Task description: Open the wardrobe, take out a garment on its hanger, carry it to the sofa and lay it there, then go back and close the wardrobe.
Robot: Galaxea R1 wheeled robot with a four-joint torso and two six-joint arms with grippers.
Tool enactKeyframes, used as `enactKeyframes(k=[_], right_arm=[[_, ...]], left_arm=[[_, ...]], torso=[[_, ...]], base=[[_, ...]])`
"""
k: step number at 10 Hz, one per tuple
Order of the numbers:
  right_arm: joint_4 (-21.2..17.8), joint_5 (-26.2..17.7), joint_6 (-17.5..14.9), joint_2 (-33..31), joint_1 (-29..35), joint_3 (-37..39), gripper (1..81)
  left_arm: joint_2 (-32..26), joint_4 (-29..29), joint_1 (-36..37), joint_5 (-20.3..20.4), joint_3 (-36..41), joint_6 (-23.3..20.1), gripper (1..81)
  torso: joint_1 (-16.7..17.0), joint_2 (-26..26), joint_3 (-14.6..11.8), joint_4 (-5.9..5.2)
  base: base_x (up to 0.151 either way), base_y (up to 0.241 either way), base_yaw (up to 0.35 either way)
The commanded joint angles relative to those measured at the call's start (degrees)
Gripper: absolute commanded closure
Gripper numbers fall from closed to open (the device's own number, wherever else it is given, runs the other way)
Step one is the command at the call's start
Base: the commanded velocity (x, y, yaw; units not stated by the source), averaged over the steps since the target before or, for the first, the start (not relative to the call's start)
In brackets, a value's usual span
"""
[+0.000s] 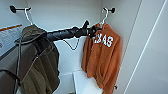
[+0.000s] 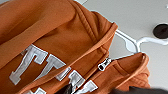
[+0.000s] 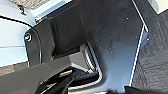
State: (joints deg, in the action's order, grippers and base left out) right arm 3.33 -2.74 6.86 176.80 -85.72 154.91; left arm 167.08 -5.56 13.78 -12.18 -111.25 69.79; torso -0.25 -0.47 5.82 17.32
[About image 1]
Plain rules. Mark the dark green jacket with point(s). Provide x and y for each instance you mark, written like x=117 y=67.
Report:
x=46 y=73

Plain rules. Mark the white clothes hanger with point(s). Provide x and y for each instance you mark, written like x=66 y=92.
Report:
x=105 y=16
x=28 y=15

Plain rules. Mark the white wardrobe door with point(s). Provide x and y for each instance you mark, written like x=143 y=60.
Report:
x=150 y=50

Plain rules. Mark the orange printed hoodie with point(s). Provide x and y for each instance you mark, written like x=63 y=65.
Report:
x=101 y=56

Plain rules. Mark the white wardrobe carcass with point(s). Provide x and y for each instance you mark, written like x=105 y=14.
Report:
x=70 y=13

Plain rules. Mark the orange label sticker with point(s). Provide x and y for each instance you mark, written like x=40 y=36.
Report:
x=8 y=33

